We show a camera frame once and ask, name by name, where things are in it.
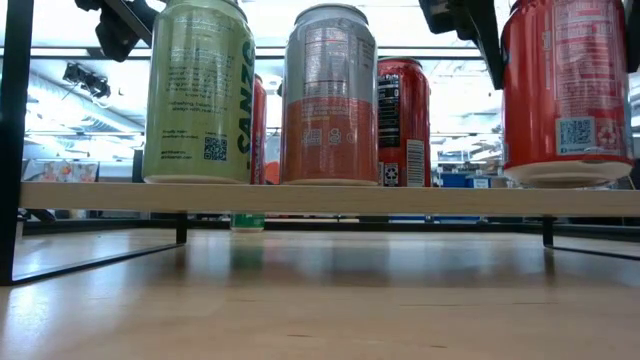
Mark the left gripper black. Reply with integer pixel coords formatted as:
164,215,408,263
74,0,161,64

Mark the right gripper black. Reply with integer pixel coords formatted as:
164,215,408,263
418,0,504,91

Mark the red can with QR code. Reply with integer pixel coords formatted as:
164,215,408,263
501,0,635,190

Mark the light green Sanzo can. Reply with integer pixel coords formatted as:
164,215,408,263
142,0,256,185

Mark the red can with black label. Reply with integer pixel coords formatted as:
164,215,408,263
375,56,432,188

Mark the red can recycle me print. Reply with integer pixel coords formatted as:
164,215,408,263
249,73,269,185

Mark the silver and orange beverage can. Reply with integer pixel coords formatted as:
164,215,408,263
279,3,380,187

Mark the dark green soda can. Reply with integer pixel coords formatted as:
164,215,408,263
230,213,266,233

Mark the black ceiling spotlight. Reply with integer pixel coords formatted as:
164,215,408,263
62,62,112,100

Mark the black box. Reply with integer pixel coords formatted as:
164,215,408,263
131,148,145,184

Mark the colourful poster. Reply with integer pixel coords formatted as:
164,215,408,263
20,159,100,183

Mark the blue storage bin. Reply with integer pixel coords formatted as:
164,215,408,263
438,172,504,189

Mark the black rig frame with lights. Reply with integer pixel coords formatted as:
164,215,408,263
0,45,504,60

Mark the black metal shelf frame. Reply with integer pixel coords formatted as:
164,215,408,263
0,0,640,287

